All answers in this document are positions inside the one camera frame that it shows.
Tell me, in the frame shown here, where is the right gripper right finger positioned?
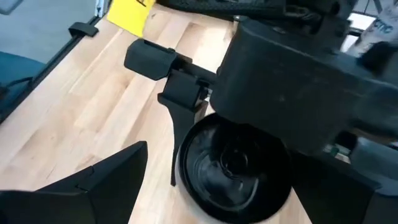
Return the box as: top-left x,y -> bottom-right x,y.
291,151 -> 398,224

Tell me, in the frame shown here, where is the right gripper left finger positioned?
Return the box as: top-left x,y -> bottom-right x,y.
0,141 -> 149,224

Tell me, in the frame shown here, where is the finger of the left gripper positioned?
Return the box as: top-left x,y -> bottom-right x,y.
157,70 -> 210,187

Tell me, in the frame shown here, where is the white Celsius Arctic Vibe can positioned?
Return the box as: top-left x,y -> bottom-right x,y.
357,0 -> 398,57

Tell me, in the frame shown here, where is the yellow paper tag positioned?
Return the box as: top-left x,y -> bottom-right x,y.
106,0 -> 156,38

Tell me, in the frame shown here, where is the white metal strip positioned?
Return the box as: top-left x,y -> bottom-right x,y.
94,0 -> 112,18

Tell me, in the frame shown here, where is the teal blue object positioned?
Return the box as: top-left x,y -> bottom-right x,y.
0,51 -> 46,116

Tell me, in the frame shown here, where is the black frame bracket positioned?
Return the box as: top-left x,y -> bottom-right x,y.
68,21 -> 100,39

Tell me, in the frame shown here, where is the black aluminium table frame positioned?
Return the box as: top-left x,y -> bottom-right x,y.
0,14 -> 111,125

